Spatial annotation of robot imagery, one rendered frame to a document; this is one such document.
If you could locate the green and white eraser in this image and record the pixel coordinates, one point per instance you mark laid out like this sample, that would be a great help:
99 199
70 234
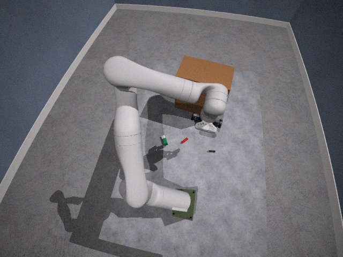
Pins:
164 140

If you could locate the brown wooden chest of drawers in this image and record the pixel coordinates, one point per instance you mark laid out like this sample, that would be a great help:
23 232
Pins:
199 70

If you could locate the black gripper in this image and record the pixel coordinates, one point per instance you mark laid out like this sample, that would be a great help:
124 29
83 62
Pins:
197 118

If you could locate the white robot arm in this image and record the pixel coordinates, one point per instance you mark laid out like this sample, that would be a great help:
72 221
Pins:
126 76

